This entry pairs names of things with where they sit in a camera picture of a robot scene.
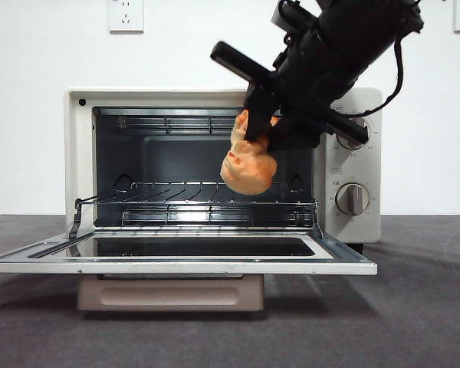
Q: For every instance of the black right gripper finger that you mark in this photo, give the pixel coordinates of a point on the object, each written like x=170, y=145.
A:
x=297, y=136
x=260, y=115

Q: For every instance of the golden braided bread loaf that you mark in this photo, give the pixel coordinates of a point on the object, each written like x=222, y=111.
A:
x=249, y=172

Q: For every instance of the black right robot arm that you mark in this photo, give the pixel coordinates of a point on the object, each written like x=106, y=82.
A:
x=349, y=46

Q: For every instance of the white beige oven knob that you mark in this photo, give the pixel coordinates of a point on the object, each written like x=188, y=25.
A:
x=352, y=198
x=345, y=141

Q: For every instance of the white Toshiba toaster oven body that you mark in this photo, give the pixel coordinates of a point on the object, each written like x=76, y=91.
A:
x=78, y=161

